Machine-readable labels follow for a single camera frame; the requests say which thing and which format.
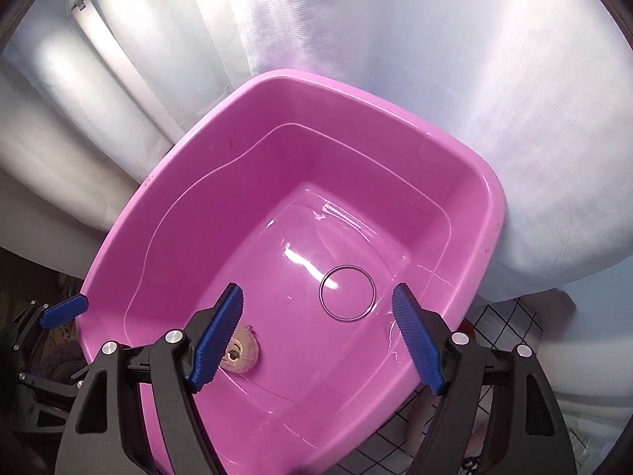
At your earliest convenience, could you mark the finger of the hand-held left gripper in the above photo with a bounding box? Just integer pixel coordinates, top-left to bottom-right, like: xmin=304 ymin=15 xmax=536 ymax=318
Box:
xmin=12 ymin=295 xmax=89 ymax=374
xmin=17 ymin=369 xmax=87 ymax=399

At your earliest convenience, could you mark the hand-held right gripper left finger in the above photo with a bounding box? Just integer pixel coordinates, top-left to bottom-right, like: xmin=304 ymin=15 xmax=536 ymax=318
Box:
xmin=54 ymin=282 xmax=245 ymax=475

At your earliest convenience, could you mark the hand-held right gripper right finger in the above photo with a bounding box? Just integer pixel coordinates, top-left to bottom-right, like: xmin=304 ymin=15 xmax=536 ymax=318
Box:
xmin=390 ymin=282 xmax=577 ymax=475

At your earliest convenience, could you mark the pink plastic basin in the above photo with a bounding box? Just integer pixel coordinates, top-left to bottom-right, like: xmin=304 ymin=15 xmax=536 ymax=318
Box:
xmin=76 ymin=70 xmax=508 ymax=475

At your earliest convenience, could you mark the white black grid cloth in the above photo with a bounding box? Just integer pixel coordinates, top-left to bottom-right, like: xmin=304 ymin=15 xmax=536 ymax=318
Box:
xmin=341 ymin=297 xmax=587 ymax=475

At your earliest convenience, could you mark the thin metal bangle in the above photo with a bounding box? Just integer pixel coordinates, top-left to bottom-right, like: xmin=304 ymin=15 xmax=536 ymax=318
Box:
xmin=319 ymin=266 xmax=377 ymax=321

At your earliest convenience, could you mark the white curtain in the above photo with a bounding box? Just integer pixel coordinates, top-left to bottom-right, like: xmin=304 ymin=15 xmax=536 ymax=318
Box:
xmin=175 ymin=0 xmax=633 ymax=304
xmin=0 ymin=0 xmax=226 ymax=238

